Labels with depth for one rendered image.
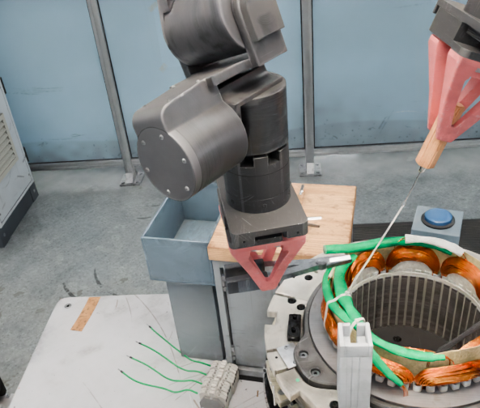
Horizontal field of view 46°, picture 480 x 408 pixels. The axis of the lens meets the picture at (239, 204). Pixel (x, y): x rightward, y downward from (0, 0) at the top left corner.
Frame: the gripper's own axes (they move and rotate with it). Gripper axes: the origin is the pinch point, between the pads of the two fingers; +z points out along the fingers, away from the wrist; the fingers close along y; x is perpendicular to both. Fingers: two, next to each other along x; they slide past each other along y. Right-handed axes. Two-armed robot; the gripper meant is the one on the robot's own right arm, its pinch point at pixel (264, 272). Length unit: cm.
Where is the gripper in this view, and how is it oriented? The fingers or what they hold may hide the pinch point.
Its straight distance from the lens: 55.0
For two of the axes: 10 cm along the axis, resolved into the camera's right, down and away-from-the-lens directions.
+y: 1.7, 5.5, -8.2
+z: 0.9, 8.2, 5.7
